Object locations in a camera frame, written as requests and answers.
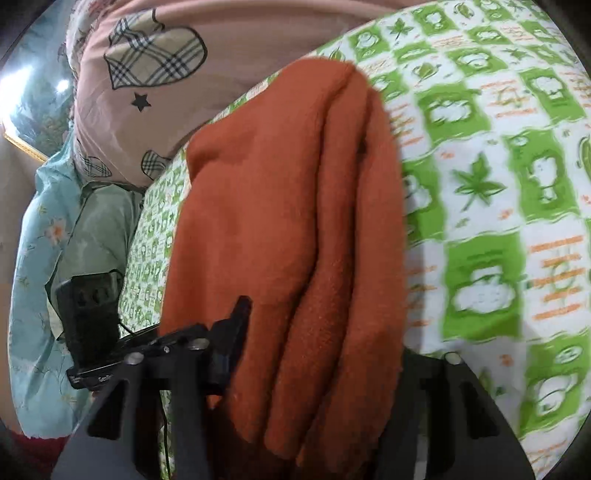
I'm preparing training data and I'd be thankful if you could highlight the orange cloth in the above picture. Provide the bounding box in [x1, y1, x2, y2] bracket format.
[160, 58, 406, 479]

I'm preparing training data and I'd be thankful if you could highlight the red sleeve forearm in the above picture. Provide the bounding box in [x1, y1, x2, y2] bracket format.
[0, 423, 69, 480]

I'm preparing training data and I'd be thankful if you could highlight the grey-green pillow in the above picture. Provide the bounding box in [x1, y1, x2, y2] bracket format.
[45, 183, 143, 340]

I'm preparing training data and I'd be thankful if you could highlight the light blue floral quilt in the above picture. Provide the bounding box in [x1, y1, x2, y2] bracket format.
[7, 135, 90, 439]

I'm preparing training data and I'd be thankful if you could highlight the pink heart pattern pillow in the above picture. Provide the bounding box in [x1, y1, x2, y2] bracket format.
[66, 0, 404, 187]

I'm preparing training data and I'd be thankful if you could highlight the green white patterned bedsheet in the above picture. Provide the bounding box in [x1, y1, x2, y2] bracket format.
[117, 0, 591, 480]

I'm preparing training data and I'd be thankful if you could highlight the gold framed wall painting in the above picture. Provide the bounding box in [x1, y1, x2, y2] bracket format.
[1, 1, 75, 161]

